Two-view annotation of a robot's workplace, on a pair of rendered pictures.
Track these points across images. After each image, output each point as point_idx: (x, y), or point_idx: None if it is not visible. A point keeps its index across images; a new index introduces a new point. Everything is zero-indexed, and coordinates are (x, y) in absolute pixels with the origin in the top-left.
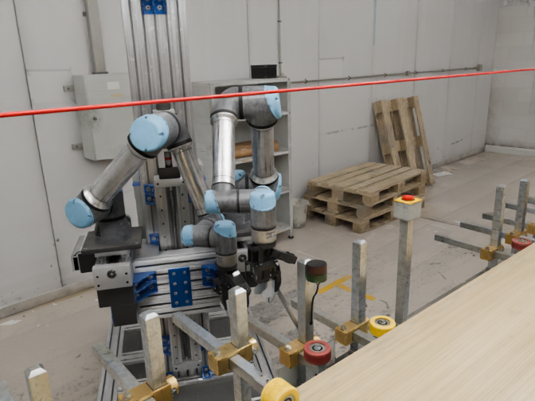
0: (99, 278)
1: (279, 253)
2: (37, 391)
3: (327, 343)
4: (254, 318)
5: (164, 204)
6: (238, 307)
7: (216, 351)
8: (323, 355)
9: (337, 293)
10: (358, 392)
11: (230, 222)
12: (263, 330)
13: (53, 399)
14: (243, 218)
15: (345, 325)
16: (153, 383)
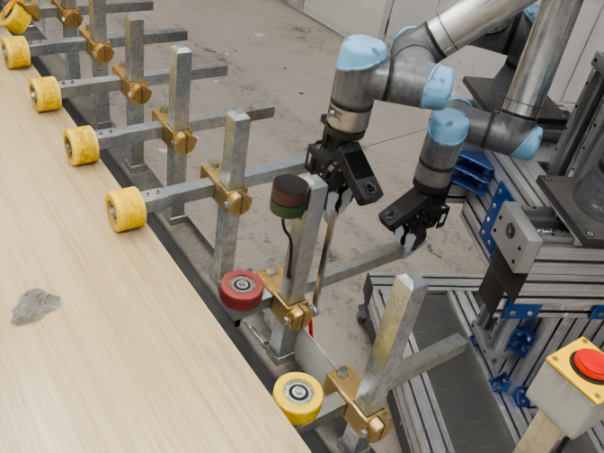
0: (433, 111)
1: (341, 158)
2: (126, 30)
3: (249, 297)
4: (368, 259)
5: (588, 102)
6: (226, 131)
7: (212, 160)
8: (221, 286)
9: None
10: (126, 299)
11: (453, 119)
12: (333, 262)
13: (480, 269)
14: (600, 198)
15: (343, 371)
16: (168, 117)
